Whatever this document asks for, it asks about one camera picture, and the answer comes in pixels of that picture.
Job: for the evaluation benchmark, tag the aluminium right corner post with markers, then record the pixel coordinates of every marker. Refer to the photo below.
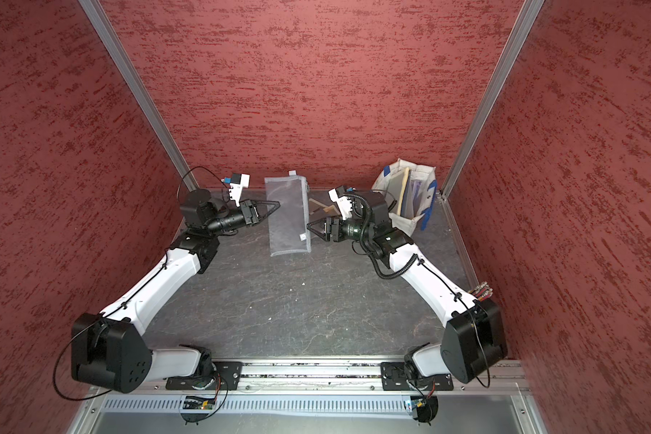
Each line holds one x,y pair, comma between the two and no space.
514,44

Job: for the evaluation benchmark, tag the aluminium left corner post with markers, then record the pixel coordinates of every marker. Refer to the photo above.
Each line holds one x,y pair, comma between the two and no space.
104,29

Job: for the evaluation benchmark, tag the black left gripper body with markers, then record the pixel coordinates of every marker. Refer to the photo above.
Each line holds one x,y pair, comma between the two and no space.
244,206

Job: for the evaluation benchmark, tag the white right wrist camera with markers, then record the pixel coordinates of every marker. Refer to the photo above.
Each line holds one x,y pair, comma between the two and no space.
342,201

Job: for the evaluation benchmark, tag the aluminium front rail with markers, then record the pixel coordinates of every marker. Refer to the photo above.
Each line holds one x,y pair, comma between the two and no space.
359,375

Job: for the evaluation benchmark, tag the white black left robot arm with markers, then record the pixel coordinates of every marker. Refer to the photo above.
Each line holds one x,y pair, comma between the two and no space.
108,349

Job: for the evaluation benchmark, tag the small yellow trimmed pouch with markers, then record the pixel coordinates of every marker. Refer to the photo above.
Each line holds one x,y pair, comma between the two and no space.
318,207

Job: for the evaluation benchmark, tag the grey mesh pouch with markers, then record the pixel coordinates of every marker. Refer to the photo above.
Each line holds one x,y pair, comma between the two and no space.
288,233

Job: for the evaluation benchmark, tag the white canvas bag blue handles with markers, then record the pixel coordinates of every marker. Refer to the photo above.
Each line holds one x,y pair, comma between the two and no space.
413,187

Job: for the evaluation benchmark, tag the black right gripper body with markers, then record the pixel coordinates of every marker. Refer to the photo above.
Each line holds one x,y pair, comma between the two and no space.
338,221

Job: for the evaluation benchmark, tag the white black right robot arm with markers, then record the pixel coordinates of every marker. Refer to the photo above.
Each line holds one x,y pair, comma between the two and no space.
474,338

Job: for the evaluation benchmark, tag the aluminium corner post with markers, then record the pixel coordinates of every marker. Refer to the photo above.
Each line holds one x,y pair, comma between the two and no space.
104,29
514,44

